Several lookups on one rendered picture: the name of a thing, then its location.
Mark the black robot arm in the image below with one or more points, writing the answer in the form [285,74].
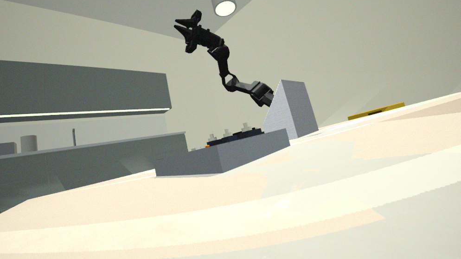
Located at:
[259,92]

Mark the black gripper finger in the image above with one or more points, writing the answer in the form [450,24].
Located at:
[186,22]
[187,33]

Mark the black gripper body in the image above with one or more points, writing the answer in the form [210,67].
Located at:
[198,33]

